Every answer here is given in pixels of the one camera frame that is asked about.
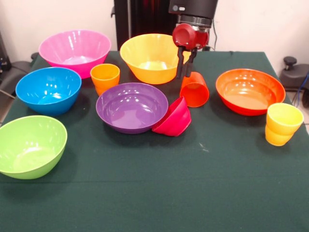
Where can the yellow cup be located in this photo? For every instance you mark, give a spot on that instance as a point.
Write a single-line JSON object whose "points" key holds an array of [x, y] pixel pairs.
{"points": [[282, 125]]}

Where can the red-orange cup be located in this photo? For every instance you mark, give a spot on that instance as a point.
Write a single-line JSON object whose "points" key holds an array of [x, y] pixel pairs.
{"points": [[194, 94]]}

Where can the blue bowl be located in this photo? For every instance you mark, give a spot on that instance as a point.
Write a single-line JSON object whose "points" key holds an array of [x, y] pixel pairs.
{"points": [[48, 91]]}

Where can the small crimson bowl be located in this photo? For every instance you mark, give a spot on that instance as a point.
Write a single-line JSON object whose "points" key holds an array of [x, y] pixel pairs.
{"points": [[176, 120]]}

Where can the orange cup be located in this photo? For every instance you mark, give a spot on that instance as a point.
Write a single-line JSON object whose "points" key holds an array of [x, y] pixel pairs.
{"points": [[103, 77]]}

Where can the large yellow-orange bowl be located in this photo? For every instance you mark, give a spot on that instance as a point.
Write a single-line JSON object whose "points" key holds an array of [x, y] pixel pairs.
{"points": [[154, 53]]}

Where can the large pink bowl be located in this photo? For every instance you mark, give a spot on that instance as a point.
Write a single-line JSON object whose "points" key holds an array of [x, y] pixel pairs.
{"points": [[72, 46]]}

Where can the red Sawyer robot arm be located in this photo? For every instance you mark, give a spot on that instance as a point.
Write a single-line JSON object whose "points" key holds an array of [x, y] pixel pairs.
{"points": [[193, 9]]}

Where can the green bowl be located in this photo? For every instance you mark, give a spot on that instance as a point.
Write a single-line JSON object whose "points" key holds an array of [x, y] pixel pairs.
{"points": [[31, 147]]}

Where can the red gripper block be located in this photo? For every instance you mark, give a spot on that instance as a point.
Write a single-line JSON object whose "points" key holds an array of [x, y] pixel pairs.
{"points": [[188, 36]]}

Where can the black device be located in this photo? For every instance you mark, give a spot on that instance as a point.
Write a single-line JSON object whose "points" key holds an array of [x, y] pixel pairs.
{"points": [[3, 55]]}

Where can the shallow red-orange bowl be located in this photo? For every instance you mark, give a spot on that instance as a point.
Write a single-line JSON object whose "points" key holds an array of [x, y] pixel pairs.
{"points": [[251, 91]]}

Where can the dark green tablecloth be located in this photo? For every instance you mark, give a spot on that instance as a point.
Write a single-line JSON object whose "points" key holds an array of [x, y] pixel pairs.
{"points": [[193, 181]]}

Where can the purple bowl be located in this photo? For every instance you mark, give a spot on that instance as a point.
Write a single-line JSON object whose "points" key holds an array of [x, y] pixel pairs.
{"points": [[132, 108]]}

